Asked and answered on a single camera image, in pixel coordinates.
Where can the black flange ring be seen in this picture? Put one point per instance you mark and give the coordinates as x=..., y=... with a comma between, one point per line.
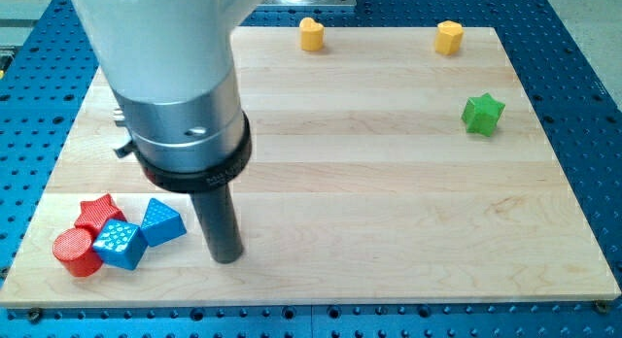
x=208, y=179

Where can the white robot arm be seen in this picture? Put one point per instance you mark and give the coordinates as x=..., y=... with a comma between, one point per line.
x=170, y=66

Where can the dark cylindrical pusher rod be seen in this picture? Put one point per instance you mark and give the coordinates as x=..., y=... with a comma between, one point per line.
x=216, y=215

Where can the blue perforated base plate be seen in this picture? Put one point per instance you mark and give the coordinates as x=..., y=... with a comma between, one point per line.
x=47, y=82

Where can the yellow hexagon block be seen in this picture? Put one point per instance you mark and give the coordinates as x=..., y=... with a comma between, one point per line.
x=448, y=38

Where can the green star block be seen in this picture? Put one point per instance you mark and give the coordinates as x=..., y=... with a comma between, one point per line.
x=481, y=114

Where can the blue triangle block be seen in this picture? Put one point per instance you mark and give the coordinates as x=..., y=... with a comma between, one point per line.
x=161, y=223

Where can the blue cube block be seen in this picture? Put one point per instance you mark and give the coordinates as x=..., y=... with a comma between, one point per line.
x=120, y=244

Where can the red cylinder block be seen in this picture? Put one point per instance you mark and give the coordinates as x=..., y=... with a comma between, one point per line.
x=73, y=249

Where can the light wooden board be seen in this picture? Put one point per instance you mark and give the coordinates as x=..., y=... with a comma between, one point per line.
x=363, y=187

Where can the red star block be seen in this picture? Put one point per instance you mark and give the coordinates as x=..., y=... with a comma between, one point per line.
x=96, y=213

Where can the yellow heart block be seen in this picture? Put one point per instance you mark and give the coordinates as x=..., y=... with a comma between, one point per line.
x=311, y=34

